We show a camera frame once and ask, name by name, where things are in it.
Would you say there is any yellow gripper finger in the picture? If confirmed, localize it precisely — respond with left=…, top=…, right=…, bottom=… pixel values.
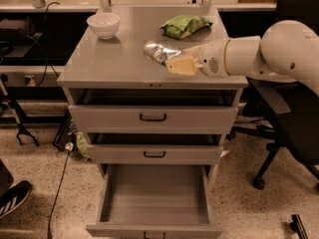
left=165, top=56, right=202, bottom=76

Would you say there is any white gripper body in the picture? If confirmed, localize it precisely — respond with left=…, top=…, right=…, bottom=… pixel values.
left=198, top=39, right=229, bottom=78

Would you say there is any silver redbull can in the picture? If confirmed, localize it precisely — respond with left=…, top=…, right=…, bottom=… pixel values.
left=144, top=41, right=184, bottom=66

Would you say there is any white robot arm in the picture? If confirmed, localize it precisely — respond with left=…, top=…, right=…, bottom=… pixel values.
left=164, top=20, right=319, bottom=95

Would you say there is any grey drawer cabinet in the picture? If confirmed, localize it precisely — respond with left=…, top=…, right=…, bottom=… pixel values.
left=57, top=5, right=249, bottom=239

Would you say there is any grey top drawer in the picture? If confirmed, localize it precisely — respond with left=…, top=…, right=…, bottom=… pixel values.
left=68, top=89, right=238, bottom=134

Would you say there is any grey drawer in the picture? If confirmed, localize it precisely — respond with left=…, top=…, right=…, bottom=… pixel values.
left=68, top=89, right=238, bottom=134
left=87, top=164, right=222, bottom=239
left=87, top=133, right=222, bottom=165

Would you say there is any grey middle drawer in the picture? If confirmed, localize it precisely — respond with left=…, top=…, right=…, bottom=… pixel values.
left=87, top=133, right=222, bottom=165

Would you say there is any grey bottom drawer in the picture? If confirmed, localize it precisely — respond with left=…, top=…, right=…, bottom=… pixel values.
left=87, top=164, right=222, bottom=239

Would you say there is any green chip bag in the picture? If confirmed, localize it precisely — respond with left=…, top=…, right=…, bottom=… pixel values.
left=160, top=15, right=212, bottom=40

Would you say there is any white bowl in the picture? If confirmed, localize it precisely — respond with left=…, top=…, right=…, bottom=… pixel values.
left=87, top=13, right=120, bottom=39

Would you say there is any black office chair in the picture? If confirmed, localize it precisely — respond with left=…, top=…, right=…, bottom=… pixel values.
left=230, top=0, right=319, bottom=189

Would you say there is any green bag on floor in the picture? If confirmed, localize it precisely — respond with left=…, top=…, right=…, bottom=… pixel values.
left=65, top=131, right=91, bottom=160

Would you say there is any black tripod stand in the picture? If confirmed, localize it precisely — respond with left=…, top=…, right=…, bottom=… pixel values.
left=0, top=74, right=40, bottom=146

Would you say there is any black bar on floor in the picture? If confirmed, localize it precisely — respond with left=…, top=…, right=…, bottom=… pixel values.
left=289, top=214, right=309, bottom=239

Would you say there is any black striped shoe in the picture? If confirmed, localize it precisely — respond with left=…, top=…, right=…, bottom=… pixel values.
left=0, top=180, right=32, bottom=219

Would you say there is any black hanging cable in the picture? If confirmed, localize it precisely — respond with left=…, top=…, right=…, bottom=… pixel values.
left=25, top=1, right=62, bottom=88

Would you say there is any black floor cable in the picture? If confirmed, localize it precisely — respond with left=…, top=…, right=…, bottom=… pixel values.
left=46, top=142, right=75, bottom=239

